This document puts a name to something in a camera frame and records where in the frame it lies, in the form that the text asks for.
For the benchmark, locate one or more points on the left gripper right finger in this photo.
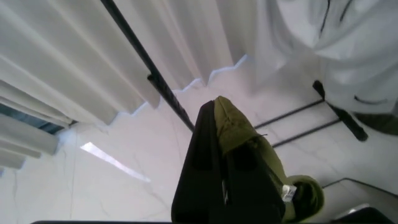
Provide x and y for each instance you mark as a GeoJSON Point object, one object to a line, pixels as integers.
{"type": "Point", "coordinates": [252, 193]}

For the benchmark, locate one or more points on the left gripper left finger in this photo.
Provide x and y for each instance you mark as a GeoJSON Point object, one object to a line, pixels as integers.
{"type": "Point", "coordinates": [196, 193]}

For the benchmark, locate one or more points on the green garment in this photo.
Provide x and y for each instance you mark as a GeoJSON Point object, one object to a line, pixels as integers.
{"type": "Point", "coordinates": [233, 124]}

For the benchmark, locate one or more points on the pale grey shorts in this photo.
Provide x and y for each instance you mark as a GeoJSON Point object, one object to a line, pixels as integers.
{"type": "Point", "coordinates": [357, 62]}

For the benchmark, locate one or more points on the black clothes rack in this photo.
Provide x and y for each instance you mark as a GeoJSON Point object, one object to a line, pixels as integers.
{"type": "Point", "coordinates": [140, 53]}

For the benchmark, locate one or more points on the white curtain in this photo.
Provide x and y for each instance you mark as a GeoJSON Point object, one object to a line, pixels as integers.
{"type": "Point", "coordinates": [93, 46]}
{"type": "Point", "coordinates": [21, 143]}

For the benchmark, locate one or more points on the window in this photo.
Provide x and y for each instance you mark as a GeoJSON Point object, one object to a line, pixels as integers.
{"type": "Point", "coordinates": [31, 119]}

